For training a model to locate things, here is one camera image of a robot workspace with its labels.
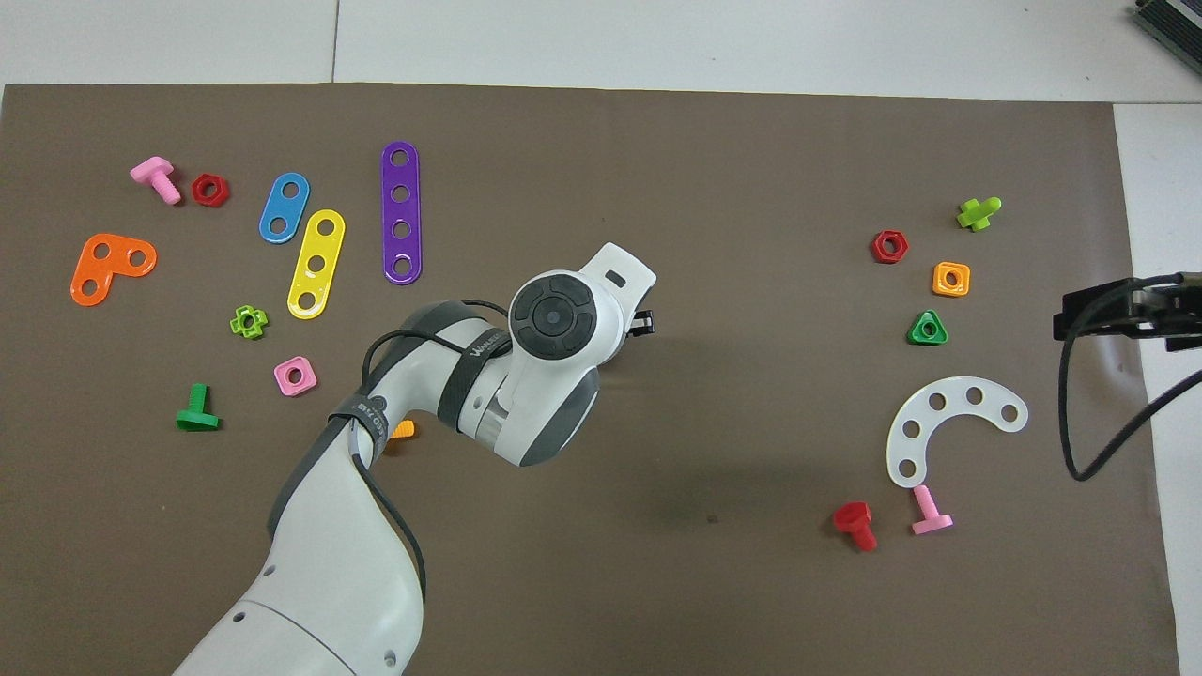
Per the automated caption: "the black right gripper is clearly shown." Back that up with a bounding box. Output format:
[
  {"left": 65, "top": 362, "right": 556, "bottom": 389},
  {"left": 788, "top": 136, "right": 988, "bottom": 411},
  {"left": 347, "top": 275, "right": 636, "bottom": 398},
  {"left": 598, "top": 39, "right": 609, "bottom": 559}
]
[{"left": 1052, "top": 272, "right": 1202, "bottom": 353}]

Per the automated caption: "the white curved five-hole plate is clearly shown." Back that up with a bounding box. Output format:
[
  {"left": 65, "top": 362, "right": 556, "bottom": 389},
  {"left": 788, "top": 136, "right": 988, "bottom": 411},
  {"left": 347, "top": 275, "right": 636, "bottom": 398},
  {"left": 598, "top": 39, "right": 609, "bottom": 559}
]
[{"left": 886, "top": 376, "right": 1030, "bottom": 490}]

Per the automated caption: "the lime green cross-head screw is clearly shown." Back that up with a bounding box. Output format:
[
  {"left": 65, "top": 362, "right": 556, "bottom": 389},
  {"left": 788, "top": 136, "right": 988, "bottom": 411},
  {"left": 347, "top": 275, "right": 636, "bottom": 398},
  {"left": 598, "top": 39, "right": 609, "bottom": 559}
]
[{"left": 956, "top": 195, "right": 1004, "bottom": 233}]

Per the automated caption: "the green triangular plastic nut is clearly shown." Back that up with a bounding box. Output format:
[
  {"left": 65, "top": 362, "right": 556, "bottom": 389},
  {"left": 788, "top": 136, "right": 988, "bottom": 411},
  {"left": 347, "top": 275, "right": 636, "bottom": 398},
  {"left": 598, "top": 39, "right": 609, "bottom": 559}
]
[{"left": 907, "top": 309, "right": 950, "bottom": 347}]

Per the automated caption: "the brown table mat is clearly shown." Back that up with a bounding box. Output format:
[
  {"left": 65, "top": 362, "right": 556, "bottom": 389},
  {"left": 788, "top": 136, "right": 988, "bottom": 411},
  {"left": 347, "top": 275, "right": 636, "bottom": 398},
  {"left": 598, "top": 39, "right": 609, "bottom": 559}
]
[{"left": 0, "top": 83, "right": 1182, "bottom": 676}]

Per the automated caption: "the red plastic screw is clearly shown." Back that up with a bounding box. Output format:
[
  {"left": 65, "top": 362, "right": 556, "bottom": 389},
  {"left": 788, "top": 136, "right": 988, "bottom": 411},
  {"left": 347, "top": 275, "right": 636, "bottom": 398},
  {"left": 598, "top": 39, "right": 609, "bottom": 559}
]
[{"left": 832, "top": 501, "right": 879, "bottom": 553}]

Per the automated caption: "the purple four-hole plastic plate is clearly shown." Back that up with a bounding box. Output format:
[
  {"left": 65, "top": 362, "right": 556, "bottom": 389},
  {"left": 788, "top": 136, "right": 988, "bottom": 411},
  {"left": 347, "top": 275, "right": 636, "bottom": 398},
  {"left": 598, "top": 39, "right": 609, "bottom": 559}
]
[{"left": 380, "top": 141, "right": 424, "bottom": 285}]

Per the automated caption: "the pink plastic screw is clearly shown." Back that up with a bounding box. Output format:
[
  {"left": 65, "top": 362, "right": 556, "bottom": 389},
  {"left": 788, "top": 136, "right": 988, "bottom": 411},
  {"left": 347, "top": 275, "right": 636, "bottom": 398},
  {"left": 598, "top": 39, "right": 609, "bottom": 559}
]
[
  {"left": 910, "top": 484, "right": 955, "bottom": 537},
  {"left": 129, "top": 156, "right": 183, "bottom": 206}
]

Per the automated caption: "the dark grey ribbed device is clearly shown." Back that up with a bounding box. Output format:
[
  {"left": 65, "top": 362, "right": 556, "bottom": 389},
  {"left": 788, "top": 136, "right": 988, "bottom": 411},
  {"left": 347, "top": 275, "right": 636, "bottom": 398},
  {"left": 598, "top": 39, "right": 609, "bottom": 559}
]
[{"left": 1127, "top": 0, "right": 1202, "bottom": 53}]

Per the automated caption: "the yellow three-hole plastic plate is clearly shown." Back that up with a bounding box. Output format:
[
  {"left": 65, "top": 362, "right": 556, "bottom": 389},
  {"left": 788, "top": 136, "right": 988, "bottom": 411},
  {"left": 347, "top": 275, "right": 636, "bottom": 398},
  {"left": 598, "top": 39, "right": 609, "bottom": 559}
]
[{"left": 286, "top": 208, "right": 347, "bottom": 321}]

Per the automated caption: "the pink square plastic nut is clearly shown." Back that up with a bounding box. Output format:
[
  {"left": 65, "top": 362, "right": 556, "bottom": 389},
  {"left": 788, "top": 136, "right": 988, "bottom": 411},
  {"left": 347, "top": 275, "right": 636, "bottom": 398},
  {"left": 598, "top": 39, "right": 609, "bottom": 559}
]
[{"left": 273, "top": 356, "right": 318, "bottom": 398}]

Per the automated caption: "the blue two-hole plastic plate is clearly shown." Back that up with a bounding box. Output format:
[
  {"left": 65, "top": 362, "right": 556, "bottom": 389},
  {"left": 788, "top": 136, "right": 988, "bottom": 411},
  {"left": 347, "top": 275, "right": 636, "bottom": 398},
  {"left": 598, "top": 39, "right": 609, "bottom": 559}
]
[{"left": 258, "top": 172, "right": 311, "bottom": 245}]

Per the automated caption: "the dark green plastic screw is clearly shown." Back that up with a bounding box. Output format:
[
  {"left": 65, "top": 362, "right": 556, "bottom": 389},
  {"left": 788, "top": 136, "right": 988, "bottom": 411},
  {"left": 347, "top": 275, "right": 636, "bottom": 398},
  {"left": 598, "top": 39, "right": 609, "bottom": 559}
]
[{"left": 176, "top": 382, "right": 223, "bottom": 433}]

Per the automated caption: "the orange angled three-hole plate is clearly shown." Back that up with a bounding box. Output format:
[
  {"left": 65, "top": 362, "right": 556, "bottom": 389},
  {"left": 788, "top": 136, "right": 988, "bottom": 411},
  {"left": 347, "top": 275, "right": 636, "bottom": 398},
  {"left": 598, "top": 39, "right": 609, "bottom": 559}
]
[{"left": 70, "top": 233, "right": 159, "bottom": 308}]

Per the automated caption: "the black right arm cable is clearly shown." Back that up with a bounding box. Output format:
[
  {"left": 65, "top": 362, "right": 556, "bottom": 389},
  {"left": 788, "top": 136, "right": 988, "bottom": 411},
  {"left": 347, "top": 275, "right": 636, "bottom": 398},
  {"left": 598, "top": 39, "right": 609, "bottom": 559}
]
[{"left": 1058, "top": 274, "right": 1202, "bottom": 482}]

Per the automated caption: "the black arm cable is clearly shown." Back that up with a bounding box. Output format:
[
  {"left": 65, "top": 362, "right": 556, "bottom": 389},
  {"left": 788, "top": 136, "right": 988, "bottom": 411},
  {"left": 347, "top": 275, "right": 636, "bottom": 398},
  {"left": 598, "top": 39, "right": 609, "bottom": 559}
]
[
  {"left": 1058, "top": 274, "right": 1202, "bottom": 482},
  {"left": 327, "top": 299, "right": 513, "bottom": 607}
]

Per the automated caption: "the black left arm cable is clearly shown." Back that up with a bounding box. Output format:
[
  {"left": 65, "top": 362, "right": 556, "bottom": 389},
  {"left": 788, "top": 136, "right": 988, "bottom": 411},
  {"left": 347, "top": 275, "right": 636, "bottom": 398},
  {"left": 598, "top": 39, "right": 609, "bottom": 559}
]
[{"left": 327, "top": 299, "right": 513, "bottom": 607}]

